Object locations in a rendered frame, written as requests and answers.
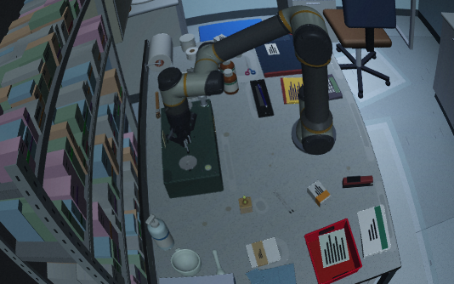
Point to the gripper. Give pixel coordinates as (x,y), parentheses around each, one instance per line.
(180,120)

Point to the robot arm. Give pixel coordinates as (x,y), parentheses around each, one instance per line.
(308,88)

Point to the brass balance beam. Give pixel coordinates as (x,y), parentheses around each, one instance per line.
(163,139)

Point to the grey round balance pan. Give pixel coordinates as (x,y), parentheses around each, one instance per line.
(188,163)

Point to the pale round dial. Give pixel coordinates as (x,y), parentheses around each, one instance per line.
(208,167)

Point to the dark green balance body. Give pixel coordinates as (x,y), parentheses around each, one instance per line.
(193,181)

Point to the grey balance knob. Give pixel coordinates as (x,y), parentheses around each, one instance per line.
(203,102)

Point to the small wooden weight box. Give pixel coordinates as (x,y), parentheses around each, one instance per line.
(245,206)

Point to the small white orange box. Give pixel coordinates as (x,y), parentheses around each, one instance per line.
(318,193)

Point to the brown tube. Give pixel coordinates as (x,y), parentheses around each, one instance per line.
(157,104)

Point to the amber bottle white cap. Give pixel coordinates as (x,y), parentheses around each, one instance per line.
(227,65)
(231,83)

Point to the white jar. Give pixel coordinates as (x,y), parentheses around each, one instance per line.
(187,41)
(191,53)

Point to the white paper towel roll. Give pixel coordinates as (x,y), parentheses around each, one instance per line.
(159,49)

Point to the black pen tray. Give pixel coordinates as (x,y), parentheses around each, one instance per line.
(261,99)

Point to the white pump bottle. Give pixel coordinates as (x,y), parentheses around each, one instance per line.
(160,233)

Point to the blue pen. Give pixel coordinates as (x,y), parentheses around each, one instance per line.
(261,95)

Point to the red and blue scissors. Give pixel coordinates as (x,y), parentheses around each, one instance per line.
(250,72)

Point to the small white card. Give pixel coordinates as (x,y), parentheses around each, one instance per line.
(220,37)

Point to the white mortar bowl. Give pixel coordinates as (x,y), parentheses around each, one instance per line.
(185,261)

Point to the thin dark tweezers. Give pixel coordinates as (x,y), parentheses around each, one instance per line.
(284,203)

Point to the yellow booklet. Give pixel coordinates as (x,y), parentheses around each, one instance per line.
(291,91)

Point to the blue mat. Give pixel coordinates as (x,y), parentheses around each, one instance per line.
(230,28)

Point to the grey shelf unit with boxes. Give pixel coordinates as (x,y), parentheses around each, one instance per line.
(53,142)

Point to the navy book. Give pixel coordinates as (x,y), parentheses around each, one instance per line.
(280,62)

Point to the white pestle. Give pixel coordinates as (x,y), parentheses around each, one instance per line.
(218,263)

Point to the grey table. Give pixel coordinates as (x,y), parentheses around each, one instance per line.
(156,9)

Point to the lavender paper sheet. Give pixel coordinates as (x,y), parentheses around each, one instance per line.
(196,279)

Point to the white card tan label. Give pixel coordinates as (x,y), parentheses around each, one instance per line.
(263,252)

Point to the blue cloth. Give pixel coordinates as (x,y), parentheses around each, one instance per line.
(271,275)

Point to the grey calculator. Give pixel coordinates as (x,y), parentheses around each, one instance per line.
(334,87)

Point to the red tray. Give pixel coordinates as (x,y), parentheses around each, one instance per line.
(312,248)

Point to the red stapler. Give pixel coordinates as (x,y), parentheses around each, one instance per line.
(357,181)

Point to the white printed paper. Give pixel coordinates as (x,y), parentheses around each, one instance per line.
(333,249)

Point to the office chair brown seat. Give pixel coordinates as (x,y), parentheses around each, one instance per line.
(358,35)

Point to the white paper green stripe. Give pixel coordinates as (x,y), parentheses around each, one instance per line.
(374,230)

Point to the dark bench back rail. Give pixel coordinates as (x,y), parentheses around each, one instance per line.
(143,159)

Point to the grey round base plate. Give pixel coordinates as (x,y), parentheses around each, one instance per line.
(294,133)

